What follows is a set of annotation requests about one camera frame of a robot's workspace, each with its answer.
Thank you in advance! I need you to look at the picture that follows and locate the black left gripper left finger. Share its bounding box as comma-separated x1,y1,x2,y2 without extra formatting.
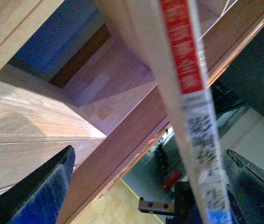
0,145,75,224

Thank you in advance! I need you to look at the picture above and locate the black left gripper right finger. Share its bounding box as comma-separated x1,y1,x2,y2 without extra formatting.
223,149,264,224

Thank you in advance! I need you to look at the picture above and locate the white red-spined book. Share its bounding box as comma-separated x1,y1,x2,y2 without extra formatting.
151,0,232,224

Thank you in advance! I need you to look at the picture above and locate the wooden shelf cabinet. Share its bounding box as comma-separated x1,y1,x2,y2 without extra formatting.
0,0,264,223

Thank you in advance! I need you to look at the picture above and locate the red object on floor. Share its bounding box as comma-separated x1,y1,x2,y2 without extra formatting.
161,169,183,190

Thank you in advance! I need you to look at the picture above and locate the black metal bracket device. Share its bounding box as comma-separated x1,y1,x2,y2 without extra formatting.
138,181,203,224

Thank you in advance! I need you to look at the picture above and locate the thin hanging cable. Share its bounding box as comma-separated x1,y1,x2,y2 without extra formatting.
199,0,264,42

